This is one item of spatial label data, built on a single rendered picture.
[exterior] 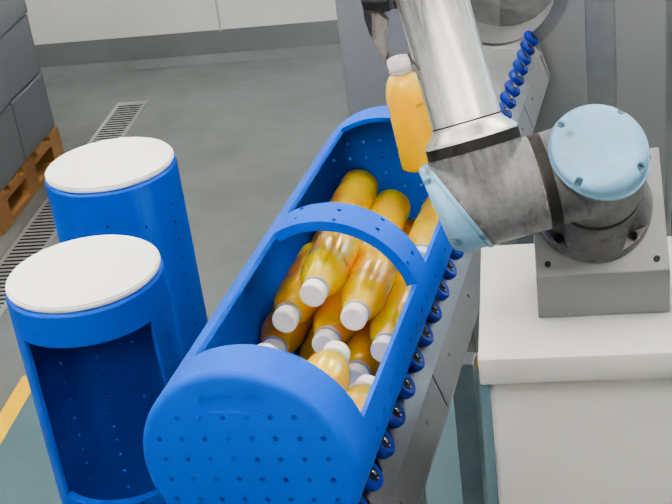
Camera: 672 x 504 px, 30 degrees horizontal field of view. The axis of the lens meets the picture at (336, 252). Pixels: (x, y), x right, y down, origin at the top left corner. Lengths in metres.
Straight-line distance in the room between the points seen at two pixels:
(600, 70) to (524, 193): 1.28
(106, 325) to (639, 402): 0.94
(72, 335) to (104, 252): 0.21
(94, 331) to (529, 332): 0.82
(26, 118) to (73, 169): 2.73
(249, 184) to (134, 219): 2.51
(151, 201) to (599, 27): 1.00
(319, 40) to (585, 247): 5.08
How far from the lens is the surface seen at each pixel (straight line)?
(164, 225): 2.67
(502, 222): 1.48
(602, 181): 1.47
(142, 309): 2.20
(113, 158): 2.74
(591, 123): 1.49
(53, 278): 2.27
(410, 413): 1.93
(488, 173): 1.47
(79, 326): 2.17
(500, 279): 1.80
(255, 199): 4.98
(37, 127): 5.55
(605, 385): 1.66
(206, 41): 6.75
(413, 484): 1.88
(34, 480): 3.60
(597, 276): 1.67
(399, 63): 2.08
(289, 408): 1.50
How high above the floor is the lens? 2.02
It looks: 27 degrees down
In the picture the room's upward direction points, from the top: 8 degrees counter-clockwise
